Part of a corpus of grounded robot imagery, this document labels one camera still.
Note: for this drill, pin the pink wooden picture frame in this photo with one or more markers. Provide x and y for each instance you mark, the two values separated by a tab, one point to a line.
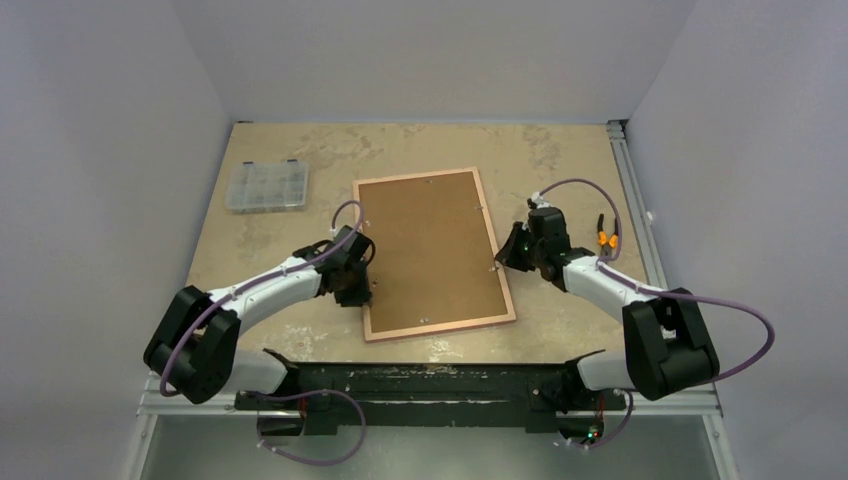
437	331

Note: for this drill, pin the brown cardboard backing board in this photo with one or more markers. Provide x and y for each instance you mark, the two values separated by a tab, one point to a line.
430	252

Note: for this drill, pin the aluminium rail frame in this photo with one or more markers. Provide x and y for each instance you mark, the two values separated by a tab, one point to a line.
684	434

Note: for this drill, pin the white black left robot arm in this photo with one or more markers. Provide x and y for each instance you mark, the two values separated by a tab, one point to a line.
194	349

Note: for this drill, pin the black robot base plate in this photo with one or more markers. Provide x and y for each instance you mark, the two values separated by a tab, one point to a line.
534	397

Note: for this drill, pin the yellow black pliers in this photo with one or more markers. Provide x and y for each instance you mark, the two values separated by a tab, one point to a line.
608	242

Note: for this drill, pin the clear plastic organizer box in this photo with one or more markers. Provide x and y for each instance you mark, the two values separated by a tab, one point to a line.
267	187

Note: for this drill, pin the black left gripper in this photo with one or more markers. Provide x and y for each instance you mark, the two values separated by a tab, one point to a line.
358	296

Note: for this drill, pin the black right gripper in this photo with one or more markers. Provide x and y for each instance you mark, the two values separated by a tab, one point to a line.
520	254

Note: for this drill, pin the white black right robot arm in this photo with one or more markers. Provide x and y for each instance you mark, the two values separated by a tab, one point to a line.
667	346

